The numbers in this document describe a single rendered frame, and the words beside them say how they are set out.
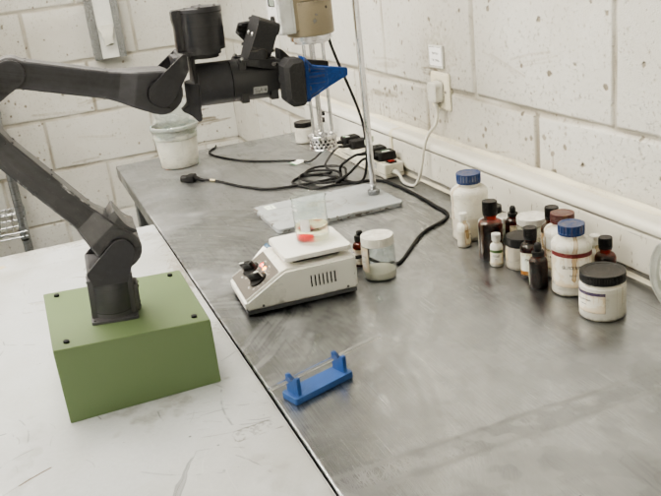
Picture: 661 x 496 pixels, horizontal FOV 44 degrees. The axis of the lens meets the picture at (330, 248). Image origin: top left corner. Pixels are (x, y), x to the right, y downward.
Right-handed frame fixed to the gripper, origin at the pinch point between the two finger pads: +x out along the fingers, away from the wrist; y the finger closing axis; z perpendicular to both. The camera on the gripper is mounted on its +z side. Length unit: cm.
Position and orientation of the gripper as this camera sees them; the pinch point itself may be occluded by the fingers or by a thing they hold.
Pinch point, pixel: (314, 70)
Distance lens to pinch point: 118.8
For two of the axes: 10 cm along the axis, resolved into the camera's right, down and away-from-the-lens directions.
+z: -0.8, -9.4, -3.4
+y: -3.1, -3.1, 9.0
